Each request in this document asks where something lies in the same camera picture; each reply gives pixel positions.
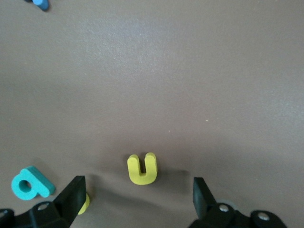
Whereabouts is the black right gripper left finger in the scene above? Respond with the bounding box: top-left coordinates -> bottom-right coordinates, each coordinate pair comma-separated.
14,175 -> 86,228

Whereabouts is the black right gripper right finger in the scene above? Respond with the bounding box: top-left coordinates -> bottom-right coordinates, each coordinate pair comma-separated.
189,177 -> 252,228

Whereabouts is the yellow foam letter s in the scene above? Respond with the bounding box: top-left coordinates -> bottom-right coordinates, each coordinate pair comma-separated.
77,192 -> 91,216

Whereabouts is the teal foam letter b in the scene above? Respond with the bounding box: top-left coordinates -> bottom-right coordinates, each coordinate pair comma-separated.
11,165 -> 57,201

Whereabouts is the yellow foam letter u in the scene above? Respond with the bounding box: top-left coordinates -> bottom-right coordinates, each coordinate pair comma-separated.
127,152 -> 159,186

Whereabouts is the blue foam letter x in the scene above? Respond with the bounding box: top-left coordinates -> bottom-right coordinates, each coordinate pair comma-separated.
23,0 -> 50,12

